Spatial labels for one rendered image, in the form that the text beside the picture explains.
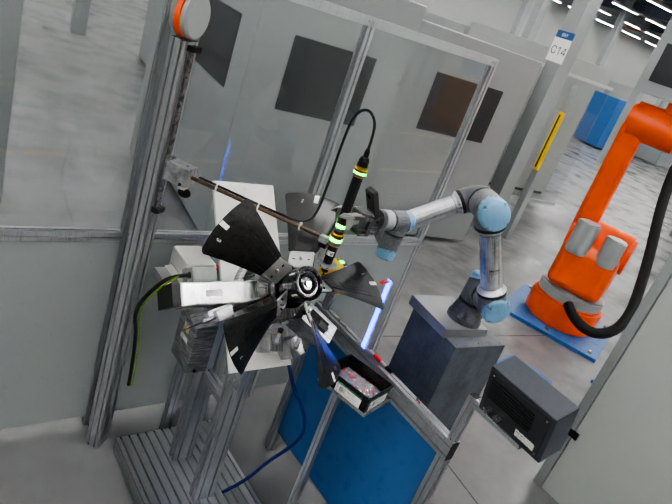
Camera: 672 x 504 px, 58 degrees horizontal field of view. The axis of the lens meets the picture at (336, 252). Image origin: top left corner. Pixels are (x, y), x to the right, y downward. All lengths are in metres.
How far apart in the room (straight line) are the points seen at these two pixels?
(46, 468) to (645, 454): 2.79
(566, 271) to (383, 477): 3.61
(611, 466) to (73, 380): 2.68
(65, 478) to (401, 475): 1.38
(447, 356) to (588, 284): 3.34
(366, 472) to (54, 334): 1.39
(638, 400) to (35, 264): 2.84
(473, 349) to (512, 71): 4.28
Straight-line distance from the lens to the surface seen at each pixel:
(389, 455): 2.50
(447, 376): 2.60
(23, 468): 2.91
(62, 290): 2.61
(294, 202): 2.19
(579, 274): 5.75
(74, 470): 2.91
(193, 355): 2.42
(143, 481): 2.79
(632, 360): 3.44
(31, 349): 2.74
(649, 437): 3.49
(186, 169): 2.21
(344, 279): 2.21
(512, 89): 6.56
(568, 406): 1.97
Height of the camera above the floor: 2.11
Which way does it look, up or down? 22 degrees down
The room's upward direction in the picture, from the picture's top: 20 degrees clockwise
